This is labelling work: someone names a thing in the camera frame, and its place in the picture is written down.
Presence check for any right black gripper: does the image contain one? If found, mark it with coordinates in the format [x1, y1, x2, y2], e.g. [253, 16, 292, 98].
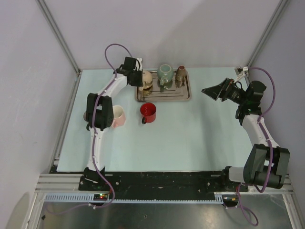
[202, 78, 248, 105]

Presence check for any beige ceramic mug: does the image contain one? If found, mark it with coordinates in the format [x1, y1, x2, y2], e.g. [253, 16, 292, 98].
[142, 70, 153, 89]

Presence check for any green ceramic mug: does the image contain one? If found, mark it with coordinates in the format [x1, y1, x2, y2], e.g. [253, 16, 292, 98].
[157, 64, 174, 86]

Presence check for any red ceramic mug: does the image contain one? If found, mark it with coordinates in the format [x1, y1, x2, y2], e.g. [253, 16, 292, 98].
[140, 103, 157, 124]

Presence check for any pink ceramic mug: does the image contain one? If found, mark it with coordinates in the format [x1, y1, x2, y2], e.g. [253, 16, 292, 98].
[112, 105, 126, 128]

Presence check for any mauve ceramic cup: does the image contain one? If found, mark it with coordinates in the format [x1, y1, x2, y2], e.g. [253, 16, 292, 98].
[83, 112, 87, 121]

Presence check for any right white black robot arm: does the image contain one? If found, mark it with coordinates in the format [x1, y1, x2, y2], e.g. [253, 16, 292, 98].
[202, 78, 290, 191]

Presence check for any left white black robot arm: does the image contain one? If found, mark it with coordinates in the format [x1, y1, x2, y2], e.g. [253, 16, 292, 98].
[83, 57, 143, 190]

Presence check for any brown ceramic cup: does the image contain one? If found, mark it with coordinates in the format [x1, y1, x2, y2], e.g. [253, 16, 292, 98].
[175, 65, 186, 88]

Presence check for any metal serving tray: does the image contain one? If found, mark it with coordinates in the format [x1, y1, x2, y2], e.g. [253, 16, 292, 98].
[135, 71, 192, 102]

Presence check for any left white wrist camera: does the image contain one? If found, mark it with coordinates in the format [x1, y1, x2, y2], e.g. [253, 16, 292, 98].
[136, 58, 142, 71]

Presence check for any right aluminium frame post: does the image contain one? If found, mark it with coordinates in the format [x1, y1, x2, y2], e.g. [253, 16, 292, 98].
[245, 0, 290, 70]

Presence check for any aluminium frame post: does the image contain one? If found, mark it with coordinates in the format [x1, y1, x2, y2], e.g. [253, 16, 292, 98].
[245, 0, 290, 70]
[35, 0, 81, 75]

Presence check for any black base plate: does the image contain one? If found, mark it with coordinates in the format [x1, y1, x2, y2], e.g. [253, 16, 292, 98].
[79, 171, 238, 201]

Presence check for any left aluminium frame post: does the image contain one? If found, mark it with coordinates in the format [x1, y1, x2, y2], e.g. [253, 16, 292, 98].
[35, 0, 81, 75]

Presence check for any grey slotted cable duct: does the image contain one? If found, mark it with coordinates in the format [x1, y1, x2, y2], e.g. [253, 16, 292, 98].
[44, 192, 226, 205]

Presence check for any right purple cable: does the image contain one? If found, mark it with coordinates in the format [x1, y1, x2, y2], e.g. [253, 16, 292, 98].
[234, 67, 276, 226]

